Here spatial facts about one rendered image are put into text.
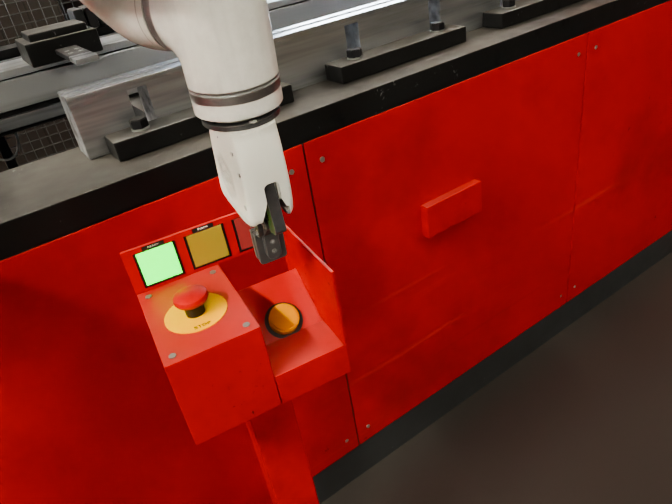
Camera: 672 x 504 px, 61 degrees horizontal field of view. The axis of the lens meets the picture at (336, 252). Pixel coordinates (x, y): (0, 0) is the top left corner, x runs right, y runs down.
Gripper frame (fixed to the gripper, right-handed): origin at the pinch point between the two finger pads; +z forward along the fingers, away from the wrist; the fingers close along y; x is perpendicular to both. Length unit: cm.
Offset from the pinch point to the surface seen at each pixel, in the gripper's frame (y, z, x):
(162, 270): -9.8, 5.2, -11.1
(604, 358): -16, 86, 89
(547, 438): -5, 85, 58
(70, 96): -37.5, -9.4, -13.4
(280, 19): -70, -5, 32
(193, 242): -10.0, 3.0, -6.5
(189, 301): -0.2, 3.7, -10.0
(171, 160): -26.0, -0.9, -4.1
